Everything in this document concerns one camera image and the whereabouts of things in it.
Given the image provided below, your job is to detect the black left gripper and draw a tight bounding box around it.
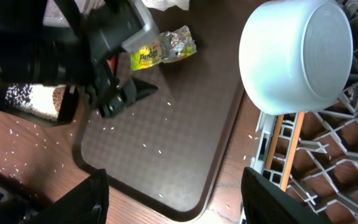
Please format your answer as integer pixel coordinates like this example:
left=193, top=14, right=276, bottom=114
left=82, top=1, right=158, bottom=118

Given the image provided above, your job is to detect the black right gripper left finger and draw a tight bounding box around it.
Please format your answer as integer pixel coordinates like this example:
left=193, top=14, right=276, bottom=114
left=26, top=169, right=109, bottom=224

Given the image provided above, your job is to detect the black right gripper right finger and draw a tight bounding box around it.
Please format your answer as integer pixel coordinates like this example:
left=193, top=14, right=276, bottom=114
left=241, top=167, right=330, bottom=224

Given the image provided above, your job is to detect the yellow green snack wrapper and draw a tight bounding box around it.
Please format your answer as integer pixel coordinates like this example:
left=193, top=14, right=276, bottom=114
left=130, top=41, right=197, bottom=72

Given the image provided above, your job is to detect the wooden chopstick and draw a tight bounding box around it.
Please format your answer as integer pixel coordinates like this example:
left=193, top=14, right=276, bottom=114
left=265, top=114, right=284, bottom=169
left=280, top=111, right=305, bottom=192

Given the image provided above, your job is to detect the aluminium foil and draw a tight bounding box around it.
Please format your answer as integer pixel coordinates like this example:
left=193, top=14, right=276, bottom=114
left=160, top=26, right=197, bottom=63

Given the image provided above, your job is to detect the brown shiitake mushroom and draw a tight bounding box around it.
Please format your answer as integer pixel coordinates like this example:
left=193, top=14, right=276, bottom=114
left=52, top=86, right=65, bottom=112

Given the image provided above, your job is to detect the white tissue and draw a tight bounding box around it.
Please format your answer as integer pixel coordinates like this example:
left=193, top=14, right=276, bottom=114
left=142, top=0, right=190, bottom=11

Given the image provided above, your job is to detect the light blue rice bowl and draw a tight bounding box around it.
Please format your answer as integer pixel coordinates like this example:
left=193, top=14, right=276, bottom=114
left=239, top=0, right=353, bottom=115

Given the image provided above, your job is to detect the orange carrot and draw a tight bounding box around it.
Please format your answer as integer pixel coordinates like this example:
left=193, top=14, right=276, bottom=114
left=107, top=55, right=118, bottom=77

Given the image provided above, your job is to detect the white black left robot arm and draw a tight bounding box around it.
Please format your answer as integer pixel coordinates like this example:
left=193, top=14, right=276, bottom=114
left=0, top=0, right=159, bottom=118

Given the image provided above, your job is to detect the grey dishwasher rack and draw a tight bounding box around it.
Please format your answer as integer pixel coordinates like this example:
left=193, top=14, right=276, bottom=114
left=251, top=1, right=358, bottom=223

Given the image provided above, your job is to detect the brown serving tray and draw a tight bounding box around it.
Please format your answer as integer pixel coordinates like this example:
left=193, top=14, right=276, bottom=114
left=73, top=0, right=260, bottom=223

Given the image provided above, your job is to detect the pile of white rice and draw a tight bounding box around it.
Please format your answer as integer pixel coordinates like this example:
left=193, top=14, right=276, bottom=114
left=4, top=83, right=66, bottom=121

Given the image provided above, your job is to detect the black tray bin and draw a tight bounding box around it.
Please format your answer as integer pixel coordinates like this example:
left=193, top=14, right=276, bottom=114
left=0, top=83, right=79, bottom=127

